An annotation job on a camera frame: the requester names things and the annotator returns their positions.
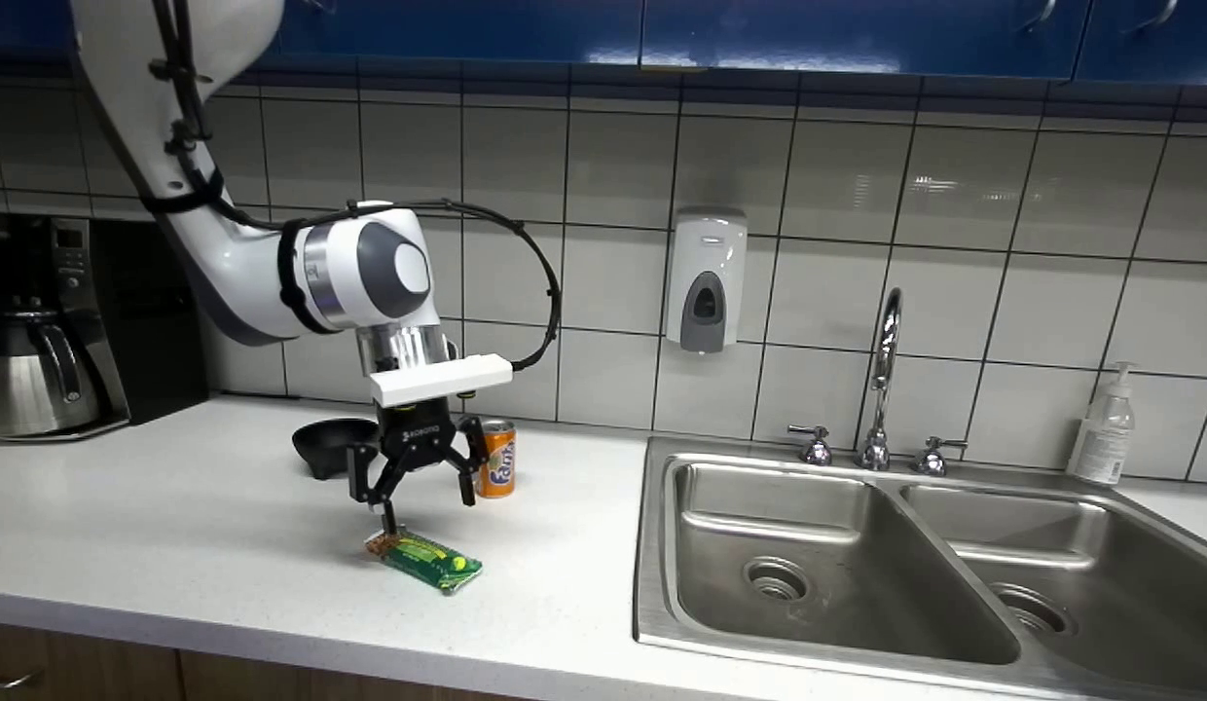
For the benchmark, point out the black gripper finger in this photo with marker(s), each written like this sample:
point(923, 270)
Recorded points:
point(473, 459)
point(377, 481)

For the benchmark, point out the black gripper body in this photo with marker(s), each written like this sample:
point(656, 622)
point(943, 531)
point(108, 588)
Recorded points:
point(415, 431)

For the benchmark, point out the green packet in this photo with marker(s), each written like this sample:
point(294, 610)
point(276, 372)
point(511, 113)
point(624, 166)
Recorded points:
point(433, 560)

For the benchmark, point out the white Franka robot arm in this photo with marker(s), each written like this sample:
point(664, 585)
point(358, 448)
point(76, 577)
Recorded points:
point(227, 258)

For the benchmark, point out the orange soda can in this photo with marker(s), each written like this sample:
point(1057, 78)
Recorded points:
point(499, 459)

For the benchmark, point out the wooden lower cabinet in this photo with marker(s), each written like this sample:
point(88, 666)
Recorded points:
point(176, 666)

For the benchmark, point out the black silver coffee maker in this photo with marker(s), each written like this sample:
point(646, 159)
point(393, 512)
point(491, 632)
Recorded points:
point(137, 314)

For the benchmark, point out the steel coffee carafe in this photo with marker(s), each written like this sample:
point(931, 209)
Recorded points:
point(24, 381)

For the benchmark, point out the chrome faucet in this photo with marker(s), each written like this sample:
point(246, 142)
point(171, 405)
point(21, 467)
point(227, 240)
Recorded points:
point(882, 374)

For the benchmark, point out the stainless steel double sink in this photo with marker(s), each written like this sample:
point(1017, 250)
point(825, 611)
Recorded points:
point(891, 570)

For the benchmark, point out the blue upper cabinet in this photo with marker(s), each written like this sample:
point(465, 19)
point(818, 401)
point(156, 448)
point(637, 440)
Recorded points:
point(763, 33)

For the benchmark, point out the clear soap bottle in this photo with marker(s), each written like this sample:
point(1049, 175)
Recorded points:
point(1101, 432)

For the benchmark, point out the white wall soap dispenser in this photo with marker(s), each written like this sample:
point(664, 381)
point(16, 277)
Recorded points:
point(705, 287)

